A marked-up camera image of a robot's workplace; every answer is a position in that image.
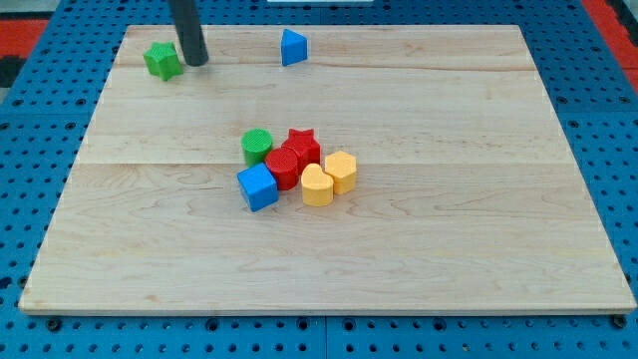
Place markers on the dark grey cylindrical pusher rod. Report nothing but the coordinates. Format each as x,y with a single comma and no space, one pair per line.
188,29

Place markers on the green star block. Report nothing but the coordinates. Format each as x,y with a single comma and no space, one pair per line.
162,60

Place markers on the red star block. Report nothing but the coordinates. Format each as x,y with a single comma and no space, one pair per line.
305,147

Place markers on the blue triangle block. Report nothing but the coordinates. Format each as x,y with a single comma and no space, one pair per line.
293,48

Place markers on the green cylinder block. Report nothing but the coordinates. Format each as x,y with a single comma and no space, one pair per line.
256,144

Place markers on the light wooden board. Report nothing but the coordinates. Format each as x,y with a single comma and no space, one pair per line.
468,199

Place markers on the red cylinder block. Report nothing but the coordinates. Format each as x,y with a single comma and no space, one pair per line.
283,165

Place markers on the blue perforated base mat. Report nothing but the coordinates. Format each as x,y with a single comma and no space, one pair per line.
46,113

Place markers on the blue cube block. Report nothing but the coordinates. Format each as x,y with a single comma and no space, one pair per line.
258,187

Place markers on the yellow heart block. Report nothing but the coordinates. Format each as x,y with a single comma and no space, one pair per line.
317,186

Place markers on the yellow hexagon block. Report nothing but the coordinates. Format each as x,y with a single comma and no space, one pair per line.
342,167

